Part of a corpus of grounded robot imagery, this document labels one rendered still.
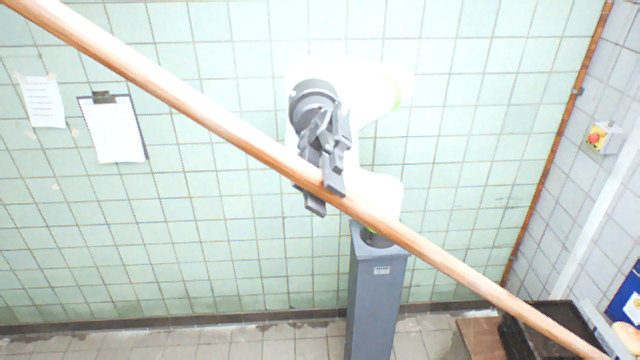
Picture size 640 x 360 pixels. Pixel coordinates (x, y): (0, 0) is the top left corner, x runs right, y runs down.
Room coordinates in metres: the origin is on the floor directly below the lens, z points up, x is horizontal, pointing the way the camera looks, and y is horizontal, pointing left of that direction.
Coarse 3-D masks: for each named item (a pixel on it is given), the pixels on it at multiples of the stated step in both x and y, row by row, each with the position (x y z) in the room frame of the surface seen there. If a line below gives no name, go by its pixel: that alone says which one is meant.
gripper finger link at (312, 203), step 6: (306, 192) 0.40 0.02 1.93; (306, 198) 0.39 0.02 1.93; (312, 198) 0.40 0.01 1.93; (318, 198) 0.41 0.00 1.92; (306, 204) 0.38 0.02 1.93; (312, 204) 0.38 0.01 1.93; (318, 204) 0.39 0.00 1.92; (324, 204) 0.40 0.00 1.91; (312, 210) 0.38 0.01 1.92; (318, 210) 0.38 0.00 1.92; (324, 210) 0.39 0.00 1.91; (318, 216) 0.38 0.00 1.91; (324, 216) 0.38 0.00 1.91
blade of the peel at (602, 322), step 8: (584, 304) 0.73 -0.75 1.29; (592, 304) 0.72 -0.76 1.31; (592, 312) 0.70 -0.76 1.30; (600, 312) 0.74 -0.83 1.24; (592, 320) 0.68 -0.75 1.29; (600, 320) 0.67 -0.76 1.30; (608, 320) 0.75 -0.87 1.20; (600, 328) 0.65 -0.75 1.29; (608, 328) 0.64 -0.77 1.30; (608, 336) 0.63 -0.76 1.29; (616, 336) 0.62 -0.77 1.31; (616, 344) 0.60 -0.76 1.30; (616, 352) 0.58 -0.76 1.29; (624, 352) 0.58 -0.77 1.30
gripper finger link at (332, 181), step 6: (324, 156) 0.44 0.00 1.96; (324, 162) 0.43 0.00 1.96; (324, 168) 0.42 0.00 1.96; (330, 168) 0.42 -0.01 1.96; (324, 174) 0.40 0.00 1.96; (330, 174) 0.41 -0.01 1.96; (336, 174) 0.41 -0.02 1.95; (324, 180) 0.39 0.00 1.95; (330, 180) 0.39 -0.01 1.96; (336, 180) 0.40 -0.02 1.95; (342, 180) 0.41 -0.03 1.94; (330, 186) 0.38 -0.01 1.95; (336, 186) 0.39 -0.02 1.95; (342, 186) 0.40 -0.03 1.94; (336, 192) 0.38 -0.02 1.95; (342, 192) 0.38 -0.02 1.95; (342, 198) 0.38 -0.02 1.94
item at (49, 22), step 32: (0, 0) 0.38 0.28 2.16; (32, 0) 0.38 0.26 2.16; (64, 32) 0.38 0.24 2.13; (96, 32) 0.39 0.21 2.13; (128, 64) 0.38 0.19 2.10; (160, 96) 0.39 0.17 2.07; (192, 96) 0.39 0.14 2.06; (224, 128) 0.39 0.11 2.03; (288, 160) 0.40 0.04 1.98; (320, 192) 0.40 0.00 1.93; (352, 192) 0.41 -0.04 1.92; (384, 224) 0.40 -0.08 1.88; (416, 256) 0.41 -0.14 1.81; (448, 256) 0.42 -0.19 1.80; (480, 288) 0.42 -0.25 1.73; (544, 320) 0.43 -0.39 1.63; (576, 352) 0.43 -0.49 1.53
